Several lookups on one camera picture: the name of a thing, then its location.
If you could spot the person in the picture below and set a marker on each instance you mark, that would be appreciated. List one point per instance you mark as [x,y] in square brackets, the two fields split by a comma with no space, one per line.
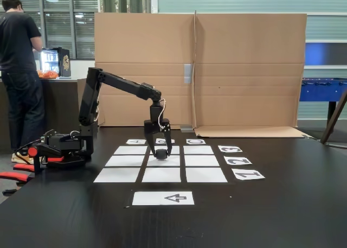
[16,41]

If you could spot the blue wall board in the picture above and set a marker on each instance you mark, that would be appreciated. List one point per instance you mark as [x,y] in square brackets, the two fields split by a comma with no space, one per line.
[325,54]

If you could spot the brown cardboard panel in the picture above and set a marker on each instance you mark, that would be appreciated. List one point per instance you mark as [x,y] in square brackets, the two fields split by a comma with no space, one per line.
[141,41]
[249,69]

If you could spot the black round token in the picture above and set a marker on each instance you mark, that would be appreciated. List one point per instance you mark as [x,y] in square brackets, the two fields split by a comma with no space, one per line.
[161,154]

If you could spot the number 1 paper sheet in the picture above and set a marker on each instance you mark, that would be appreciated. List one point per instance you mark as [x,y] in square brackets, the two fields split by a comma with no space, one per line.
[238,177]

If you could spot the black mini fridge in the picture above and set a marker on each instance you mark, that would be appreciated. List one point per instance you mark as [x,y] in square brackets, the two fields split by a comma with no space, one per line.
[65,62]

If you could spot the white paper grid square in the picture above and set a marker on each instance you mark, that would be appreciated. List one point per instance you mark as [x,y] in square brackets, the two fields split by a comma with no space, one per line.
[202,161]
[161,175]
[206,175]
[173,162]
[130,150]
[198,150]
[116,175]
[176,150]
[124,161]

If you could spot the letter A paper sheet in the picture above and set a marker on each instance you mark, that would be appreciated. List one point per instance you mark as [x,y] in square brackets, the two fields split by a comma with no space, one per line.
[128,142]

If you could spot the letter B paper sheet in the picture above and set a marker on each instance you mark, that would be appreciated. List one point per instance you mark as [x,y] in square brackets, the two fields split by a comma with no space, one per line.
[160,140]

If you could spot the number 3 paper sheet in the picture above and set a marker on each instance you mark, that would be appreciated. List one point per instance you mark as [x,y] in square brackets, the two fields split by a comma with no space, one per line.
[221,151]

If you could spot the dark wooden easel leg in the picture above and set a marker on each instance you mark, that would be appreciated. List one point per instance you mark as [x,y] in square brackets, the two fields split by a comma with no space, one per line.
[332,123]

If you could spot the dark wooden counter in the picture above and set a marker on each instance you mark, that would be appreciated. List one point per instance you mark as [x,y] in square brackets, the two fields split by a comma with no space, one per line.
[59,104]

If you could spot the grey tape strip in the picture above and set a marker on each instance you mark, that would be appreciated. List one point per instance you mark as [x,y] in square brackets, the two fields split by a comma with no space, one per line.
[188,73]
[186,128]

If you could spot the orange snack bag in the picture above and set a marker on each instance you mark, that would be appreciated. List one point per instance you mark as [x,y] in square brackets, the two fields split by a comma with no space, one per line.
[48,74]

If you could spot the red black table clamp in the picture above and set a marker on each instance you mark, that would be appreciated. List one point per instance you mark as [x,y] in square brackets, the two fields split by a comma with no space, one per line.
[32,151]

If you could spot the arrow paper sheet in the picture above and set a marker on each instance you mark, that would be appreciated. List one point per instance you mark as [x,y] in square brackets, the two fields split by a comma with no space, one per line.
[147,198]

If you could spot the letter C paper sheet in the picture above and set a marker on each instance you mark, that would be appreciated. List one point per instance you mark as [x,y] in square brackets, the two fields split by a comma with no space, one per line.
[188,143]

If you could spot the blue foosball table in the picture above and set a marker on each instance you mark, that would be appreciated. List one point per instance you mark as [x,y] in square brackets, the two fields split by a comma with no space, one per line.
[320,92]

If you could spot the red black office chair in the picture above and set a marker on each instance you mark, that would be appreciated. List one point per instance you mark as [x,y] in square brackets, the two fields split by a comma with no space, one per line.
[16,176]

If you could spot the number 2 paper sheet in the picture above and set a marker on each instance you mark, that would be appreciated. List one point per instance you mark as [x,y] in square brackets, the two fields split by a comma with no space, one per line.
[229,163]

